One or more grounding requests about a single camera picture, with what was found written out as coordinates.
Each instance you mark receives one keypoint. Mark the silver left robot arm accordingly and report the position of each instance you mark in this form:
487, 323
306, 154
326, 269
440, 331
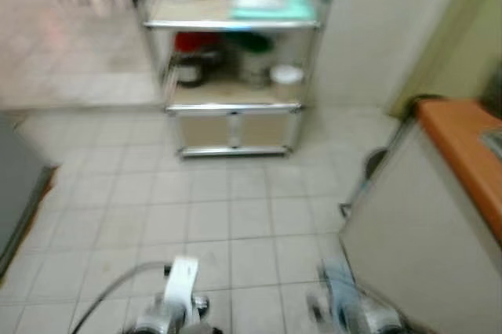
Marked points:
161, 321

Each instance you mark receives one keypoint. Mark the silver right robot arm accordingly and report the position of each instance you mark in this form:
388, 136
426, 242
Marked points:
365, 320

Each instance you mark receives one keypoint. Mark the white kitchen base cabinet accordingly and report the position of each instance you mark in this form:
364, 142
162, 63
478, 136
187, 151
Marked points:
423, 240

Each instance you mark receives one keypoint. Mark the dark bowl with teal inside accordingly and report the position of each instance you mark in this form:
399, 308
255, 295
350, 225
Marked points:
494, 92

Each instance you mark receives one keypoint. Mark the white lidded jar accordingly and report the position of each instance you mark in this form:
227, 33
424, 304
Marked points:
286, 79

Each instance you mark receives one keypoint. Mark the green lidded metal pot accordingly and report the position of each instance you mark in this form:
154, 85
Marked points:
255, 56

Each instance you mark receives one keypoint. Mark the metal shelf cart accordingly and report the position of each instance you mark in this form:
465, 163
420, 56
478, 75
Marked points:
235, 107

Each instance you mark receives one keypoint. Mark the teal cloth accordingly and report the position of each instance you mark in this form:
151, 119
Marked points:
271, 6

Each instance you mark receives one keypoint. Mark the red lidded pot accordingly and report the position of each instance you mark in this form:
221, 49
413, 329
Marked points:
196, 42

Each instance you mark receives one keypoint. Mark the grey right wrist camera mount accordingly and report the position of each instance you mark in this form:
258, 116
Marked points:
339, 281

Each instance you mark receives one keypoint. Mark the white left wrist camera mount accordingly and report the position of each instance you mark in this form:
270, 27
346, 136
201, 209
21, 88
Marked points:
182, 279

